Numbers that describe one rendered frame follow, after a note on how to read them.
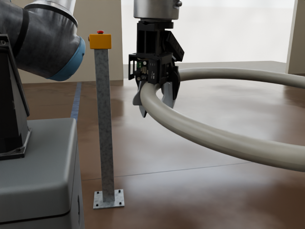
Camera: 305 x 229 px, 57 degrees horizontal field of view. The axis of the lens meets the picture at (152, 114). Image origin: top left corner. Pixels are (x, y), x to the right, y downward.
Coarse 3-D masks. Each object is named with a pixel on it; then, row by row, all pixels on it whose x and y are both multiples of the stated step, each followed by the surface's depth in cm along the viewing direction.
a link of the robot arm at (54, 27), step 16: (48, 0) 76; (64, 0) 78; (32, 16) 70; (48, 16) 73; (64, 16) 75; (32, 32) 69; (48, 32) 72; (64, 32) 75; (32, 48) 69; (48, 48) 72; (64, 48) 75; (80, 48) 79; (16, 64) 71; (32, 64) 72; (48, 64) 74; (64, 64) 76; (80, 64) 80
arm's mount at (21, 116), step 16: (0, 48) 50; (0, 64) 51; (0, 80) 52; (16, 80) 58; (0, 96) 53; (16, 96) 57; (0, 112) 54; (16, 112) 55; (0, 128) 54; (16, 128) 55; (0, 144) 55; (16, 144) 58
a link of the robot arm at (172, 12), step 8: (136, 0) 52; (144, 0) 51; (152, 0) 50; (160, 0) 50; (168, 0) 51; (176, 0) 53; (136, 8) 53; (144, 8) 51; (152, 8) 51; (160, 8) 51; (168, 8) 51; (176, 8) 53; (136, 16) 53; (144, 16) 52; (152, 16) 51; (160, 16) 51; (168, 16) 52; (176, 16) 53
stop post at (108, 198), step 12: (96, 36) 154; (108, 36) 155; (96, 48) 156; (108, 48) 157; (96, 60) 160; (108, 60) 161; (96, 72) 162; (108, 72) 163; (96, 84) 164; (108, 84) 165; (108, 96) 167; (108, 108) 169; (108, 120) 171; (108, 132) 173; (108, 144) 175; (108, 156) 178; (108, 168) 180; (108, 180) 182; (96, 192) 197; (108, 192) 185; (120, 192) 197; (96, 204) 182; (108, 204) 183; (120, 204) 183
